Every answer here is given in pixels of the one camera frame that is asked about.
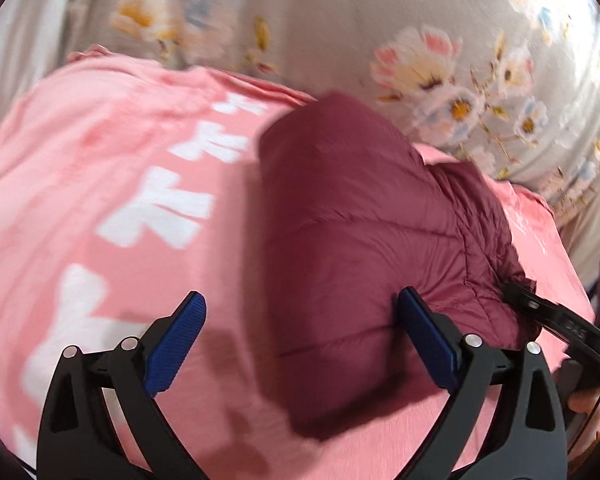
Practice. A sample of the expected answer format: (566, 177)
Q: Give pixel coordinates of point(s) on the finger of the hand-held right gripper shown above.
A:
(555, 317)

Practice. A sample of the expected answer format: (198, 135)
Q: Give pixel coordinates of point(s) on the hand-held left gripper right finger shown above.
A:
(427, 345)

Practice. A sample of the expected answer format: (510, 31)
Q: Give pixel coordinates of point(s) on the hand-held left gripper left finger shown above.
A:
(175, 345)

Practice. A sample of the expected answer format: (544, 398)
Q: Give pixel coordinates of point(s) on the maroon puffer jacket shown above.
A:
(355, 210)

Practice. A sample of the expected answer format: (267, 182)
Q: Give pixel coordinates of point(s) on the person's right hand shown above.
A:
(585, 401)

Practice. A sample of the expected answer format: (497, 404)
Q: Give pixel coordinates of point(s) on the beige cloth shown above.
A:
(595, 240)

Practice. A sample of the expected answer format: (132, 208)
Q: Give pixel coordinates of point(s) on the pink blanket with white print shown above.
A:
(80, 185)

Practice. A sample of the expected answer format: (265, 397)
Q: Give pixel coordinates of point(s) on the grey floral bed sheet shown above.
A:
(330, 10)

